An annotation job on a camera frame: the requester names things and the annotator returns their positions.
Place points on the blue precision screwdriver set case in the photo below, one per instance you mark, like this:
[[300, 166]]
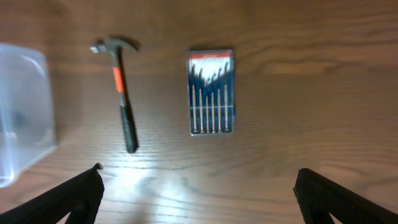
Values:
[[211, 91]]

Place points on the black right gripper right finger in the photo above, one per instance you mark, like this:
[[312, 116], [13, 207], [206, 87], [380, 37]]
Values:
[[320, 200]]

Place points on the clear plastic storage container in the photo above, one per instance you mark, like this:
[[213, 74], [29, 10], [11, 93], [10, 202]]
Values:
[[27, 121]]

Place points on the claw hammer orange black handle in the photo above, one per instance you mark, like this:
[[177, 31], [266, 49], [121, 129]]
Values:
[[114, 47]]

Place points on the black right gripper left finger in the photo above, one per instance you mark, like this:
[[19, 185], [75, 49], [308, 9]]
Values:
[[77, 199]]

